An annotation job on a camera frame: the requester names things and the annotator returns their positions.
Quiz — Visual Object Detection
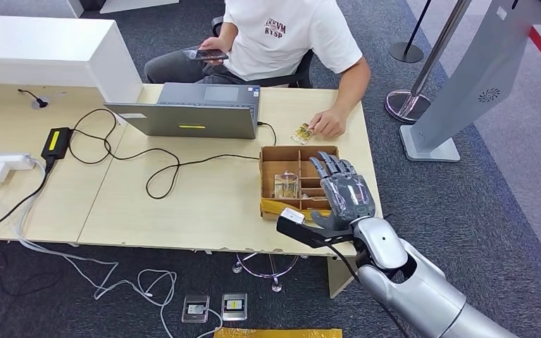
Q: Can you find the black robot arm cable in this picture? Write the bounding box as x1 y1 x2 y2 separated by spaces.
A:
324 240 411 338

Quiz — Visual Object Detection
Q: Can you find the chrome stool base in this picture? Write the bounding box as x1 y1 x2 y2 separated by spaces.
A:
231 253 309 294

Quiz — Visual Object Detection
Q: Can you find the light wood desk leg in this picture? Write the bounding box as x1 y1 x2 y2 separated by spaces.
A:
326 256 362 299

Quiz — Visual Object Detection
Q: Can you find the black stanchion post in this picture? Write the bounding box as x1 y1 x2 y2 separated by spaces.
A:
388 0 434 64

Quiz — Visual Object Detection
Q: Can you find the cardboard divider box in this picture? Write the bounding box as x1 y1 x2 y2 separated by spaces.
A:
258 145 342 221

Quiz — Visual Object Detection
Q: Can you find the black laptop charger cable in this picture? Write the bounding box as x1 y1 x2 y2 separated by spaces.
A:
67 108 278 201

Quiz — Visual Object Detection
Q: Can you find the white counter partition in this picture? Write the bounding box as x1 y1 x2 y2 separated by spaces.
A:
0 15 144 104

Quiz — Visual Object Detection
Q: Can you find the black smartphone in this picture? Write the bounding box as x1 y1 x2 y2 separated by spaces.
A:
182 48 230 62

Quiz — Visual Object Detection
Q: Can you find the grey kiosk stand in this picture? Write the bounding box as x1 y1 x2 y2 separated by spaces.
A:
399 0 541 163

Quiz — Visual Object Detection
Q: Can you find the white power cable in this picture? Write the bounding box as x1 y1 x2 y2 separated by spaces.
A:
11 156 223 338

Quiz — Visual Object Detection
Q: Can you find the silver floor socket box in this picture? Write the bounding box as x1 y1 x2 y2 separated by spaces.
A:
221 292 249 322
180 294 211 324

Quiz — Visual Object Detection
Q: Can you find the white power strip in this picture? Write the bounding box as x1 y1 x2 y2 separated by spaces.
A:
0 154 36 172

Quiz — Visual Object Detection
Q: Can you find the short black desk cable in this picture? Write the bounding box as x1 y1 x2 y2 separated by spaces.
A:
17 88 49 108

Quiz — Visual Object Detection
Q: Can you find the clear plastic film wrap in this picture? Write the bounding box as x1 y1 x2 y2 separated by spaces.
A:
321 175 377 220

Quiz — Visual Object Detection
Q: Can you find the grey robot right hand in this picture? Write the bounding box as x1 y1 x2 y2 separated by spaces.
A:
309 150 377 232

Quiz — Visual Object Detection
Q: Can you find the black mains cable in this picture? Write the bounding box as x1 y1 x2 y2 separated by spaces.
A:
0 157 54 237

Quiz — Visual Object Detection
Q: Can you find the black laptop power adapter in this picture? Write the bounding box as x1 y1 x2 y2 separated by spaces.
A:
40 127 73 161

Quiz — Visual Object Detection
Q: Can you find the grey laptop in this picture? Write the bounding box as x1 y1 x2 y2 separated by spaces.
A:
104 82 262 140

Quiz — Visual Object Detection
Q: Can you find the chrome stanchion post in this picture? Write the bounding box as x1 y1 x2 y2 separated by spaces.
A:
384 0 472 125

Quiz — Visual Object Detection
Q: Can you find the white furniture panel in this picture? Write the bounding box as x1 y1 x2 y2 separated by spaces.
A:
99 0 180 15

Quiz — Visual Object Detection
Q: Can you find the person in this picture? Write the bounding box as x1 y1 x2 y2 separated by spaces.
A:
143 0 372 139

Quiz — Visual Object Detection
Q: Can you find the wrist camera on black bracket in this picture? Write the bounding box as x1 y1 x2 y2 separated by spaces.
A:
275 208 356 249

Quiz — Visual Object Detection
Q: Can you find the black office chair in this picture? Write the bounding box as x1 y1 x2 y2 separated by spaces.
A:
211 16 316 89

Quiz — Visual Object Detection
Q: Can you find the person's right hand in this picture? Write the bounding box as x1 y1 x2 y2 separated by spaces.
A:
199 36 232 65

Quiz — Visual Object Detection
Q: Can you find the person's left hand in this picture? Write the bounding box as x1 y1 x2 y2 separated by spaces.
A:
309 108 349 139

